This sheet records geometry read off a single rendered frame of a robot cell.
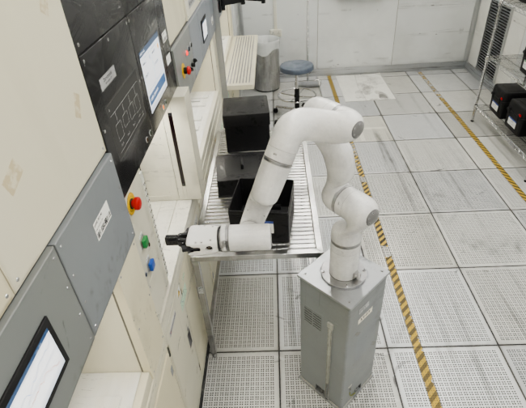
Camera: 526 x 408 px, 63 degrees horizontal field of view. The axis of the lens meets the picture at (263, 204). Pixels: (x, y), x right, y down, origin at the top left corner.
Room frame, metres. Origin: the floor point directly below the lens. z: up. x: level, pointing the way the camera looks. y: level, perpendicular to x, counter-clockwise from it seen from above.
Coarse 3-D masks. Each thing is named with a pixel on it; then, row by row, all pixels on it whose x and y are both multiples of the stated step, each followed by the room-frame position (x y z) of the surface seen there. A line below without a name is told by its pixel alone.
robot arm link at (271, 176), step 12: (264, 156) 1.11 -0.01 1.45; (264, 168) 1.08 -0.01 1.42; (276, 168) 1.07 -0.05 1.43; (288, 168) 1.08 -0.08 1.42; (264, 180) 1.06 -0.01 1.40; (276, 180) 1.06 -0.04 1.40; (252, 192) 1.07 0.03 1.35; (264, 192) 1.05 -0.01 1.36; (276, 192) 1.05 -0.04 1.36; (252, 204) 1.13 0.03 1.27; (264, 204) 1.04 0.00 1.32; (252, 216) 1.12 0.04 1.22; (264, 216) 1.13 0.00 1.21
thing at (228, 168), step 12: (216, 156) 2.19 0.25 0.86; (228, 156) 2.18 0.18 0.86; (240, 156) 2.17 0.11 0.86; (252, 156) 2.16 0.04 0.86; (216, 168) 2.05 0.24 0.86; (228, 168) 2.04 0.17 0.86; (240, 168) 2.03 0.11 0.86; (252, 168) 2.02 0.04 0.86; (228, 180) 1.93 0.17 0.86; (228, 192) 1.92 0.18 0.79
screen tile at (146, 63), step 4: (148, 56) 1.53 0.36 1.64; (144, 60) 1.47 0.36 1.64; (148, 60) 1.52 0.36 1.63; (144, 64) 1.46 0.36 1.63; (148, 64) 1.51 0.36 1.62; (152, 64) 1.56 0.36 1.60; (144, 68) 1.45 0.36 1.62; (148, 68) 1.50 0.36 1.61; (152, 68) 1.55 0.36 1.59; (144, 72) 1.44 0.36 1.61; (152, 72) 1.54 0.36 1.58; (152, 76) 1.53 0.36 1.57; (148, 80) 1.47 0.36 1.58; (152, 80) 1.51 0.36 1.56; (148, 84) 1.46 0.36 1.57; (152, 84) 1.50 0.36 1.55; (148, 88) 1.45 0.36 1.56; (148, 92) 1.44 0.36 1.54
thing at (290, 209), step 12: (240, 180) 1.82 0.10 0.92; (252, 180) 1.81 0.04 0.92; (288, 180) 1.77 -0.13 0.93; (240, 192) 1.81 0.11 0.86; (288, 192) 1.78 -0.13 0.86; (240, 204) 1.78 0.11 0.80; (276, 204) 1.76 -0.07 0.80; (288, 204) 1.78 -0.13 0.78; (240, 216) 1.54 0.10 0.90; (276, 216) 1.51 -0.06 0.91; (288, 216) 1.51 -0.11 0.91; (276, 228) 1.51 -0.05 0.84; (288, 228) 1.51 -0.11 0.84; (276, 240) 1.51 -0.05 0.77; (288, 240) 1.51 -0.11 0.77
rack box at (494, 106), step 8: (496, 88) 3.94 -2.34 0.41; (504, 88) 3.86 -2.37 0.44; (512, 88) 3.84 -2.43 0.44; (520, 88) 3.83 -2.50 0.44; (496, 96) 3.88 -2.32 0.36; (504, 96) 3.75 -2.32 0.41; (512, 96) 3.73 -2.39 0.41; (520, 96) 3.73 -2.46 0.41; (496, 104) 3.85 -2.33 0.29; (504, 104) 3.73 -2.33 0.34; (496, 112) 3.82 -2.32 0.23; (504, 112) 3.74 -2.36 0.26
